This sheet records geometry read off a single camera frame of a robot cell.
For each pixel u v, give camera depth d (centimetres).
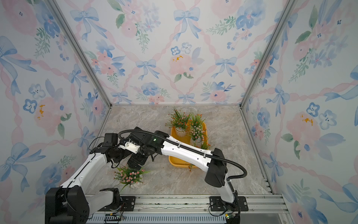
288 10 70
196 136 84
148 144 50
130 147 63
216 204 73
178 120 91
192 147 49
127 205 74
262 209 74
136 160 60
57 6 70
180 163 87
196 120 94
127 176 69
